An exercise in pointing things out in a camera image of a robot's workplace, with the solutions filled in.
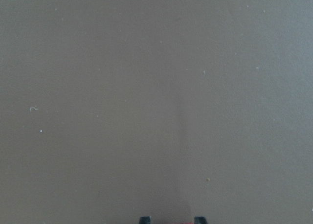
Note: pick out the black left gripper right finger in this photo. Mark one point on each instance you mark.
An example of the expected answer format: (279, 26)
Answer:
(199, 220)

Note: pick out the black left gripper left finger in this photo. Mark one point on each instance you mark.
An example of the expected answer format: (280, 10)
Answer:
(145, 220)

